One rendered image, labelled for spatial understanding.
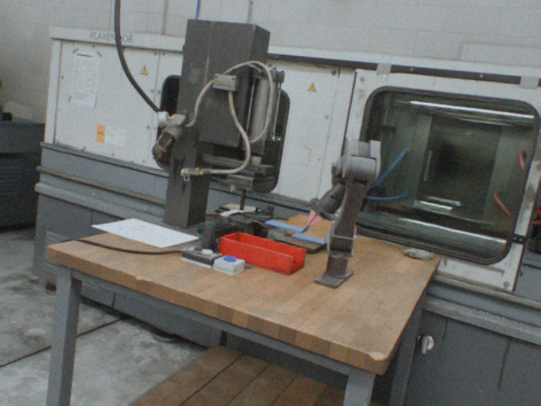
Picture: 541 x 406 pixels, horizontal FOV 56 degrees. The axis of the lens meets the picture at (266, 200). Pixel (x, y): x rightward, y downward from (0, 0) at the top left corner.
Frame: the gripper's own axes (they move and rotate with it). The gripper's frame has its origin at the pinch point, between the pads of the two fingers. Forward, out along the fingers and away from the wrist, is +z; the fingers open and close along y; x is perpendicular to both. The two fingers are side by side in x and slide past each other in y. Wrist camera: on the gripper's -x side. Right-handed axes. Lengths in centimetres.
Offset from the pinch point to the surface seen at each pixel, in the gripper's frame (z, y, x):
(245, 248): 11.4, 6.4, 23.7
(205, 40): -24, 70, 5
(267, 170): -4.7, 24.0, -0.1
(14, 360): 157, 66, -11
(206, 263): 17.7, 9.7, 36.8
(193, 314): 21, -1, 54
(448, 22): -118, 66, -270
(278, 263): 7.2, -4.2, 24.0
